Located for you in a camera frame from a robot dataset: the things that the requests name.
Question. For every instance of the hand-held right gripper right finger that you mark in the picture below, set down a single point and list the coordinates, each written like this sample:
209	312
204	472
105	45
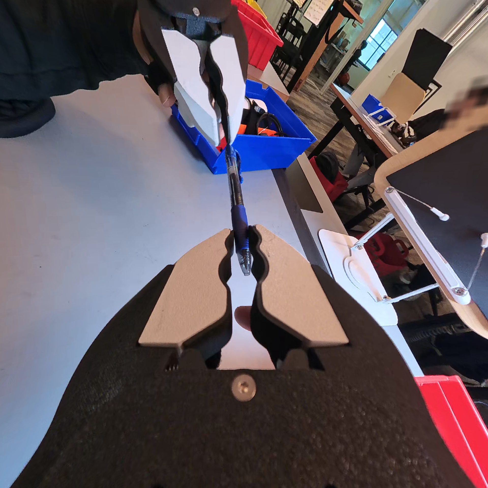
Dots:
297	301

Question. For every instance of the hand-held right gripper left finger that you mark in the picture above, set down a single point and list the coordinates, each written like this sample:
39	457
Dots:
190	301

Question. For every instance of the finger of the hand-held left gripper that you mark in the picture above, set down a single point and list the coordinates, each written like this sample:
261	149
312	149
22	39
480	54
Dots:
232	76
186	76

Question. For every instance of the blue plastic bin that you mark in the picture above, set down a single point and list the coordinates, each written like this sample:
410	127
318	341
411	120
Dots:
267	152

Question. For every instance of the blue pen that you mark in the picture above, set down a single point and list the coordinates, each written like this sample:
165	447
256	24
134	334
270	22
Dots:
237	206

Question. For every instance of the red plastic bin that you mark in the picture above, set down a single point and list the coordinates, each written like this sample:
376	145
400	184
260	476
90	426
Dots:
450	419

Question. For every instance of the person's left forearm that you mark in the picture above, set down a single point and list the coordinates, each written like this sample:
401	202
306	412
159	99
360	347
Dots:
57	45

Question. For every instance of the white tube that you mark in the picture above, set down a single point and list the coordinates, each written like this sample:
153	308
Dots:
258	103

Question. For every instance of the red plastic crate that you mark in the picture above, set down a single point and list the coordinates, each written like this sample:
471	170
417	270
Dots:
259	34

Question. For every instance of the black board on stand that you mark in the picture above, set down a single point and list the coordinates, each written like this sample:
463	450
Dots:
354	274

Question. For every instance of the orange plastic piece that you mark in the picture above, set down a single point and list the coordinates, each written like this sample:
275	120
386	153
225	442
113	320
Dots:
267	131

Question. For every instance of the whiteboard easel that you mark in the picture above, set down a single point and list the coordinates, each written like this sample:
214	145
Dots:
316	15

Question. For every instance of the small blue bin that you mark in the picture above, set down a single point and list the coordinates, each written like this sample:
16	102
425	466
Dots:
369	105

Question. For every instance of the wooden office desk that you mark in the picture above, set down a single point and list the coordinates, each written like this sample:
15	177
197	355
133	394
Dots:
366	125

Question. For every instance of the fiducial marker sign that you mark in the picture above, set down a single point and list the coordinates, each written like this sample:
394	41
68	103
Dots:
434	95

